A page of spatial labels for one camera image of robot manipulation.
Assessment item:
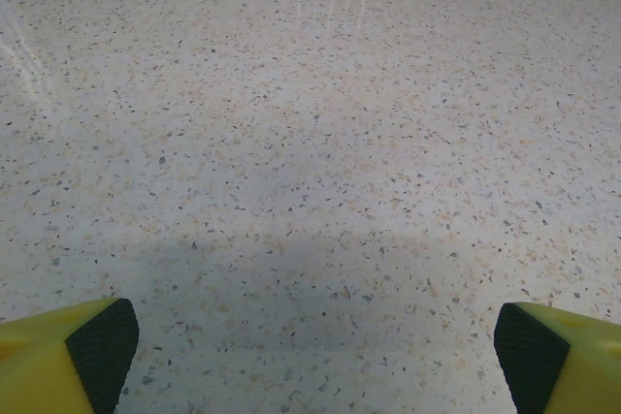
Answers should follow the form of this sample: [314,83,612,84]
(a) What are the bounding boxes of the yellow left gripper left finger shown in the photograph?
[0,297,140,414]

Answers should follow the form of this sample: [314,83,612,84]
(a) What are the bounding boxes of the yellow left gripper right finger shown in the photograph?
[493,301,621,414]

